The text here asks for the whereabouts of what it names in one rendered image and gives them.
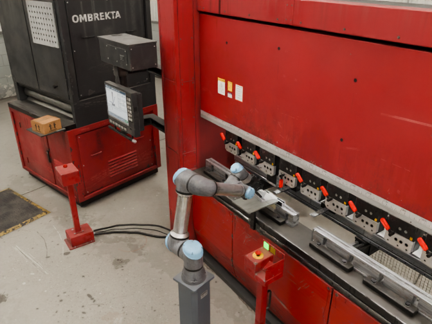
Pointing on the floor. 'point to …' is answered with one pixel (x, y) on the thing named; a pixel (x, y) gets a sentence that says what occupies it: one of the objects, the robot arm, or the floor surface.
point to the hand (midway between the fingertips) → (260, 197)
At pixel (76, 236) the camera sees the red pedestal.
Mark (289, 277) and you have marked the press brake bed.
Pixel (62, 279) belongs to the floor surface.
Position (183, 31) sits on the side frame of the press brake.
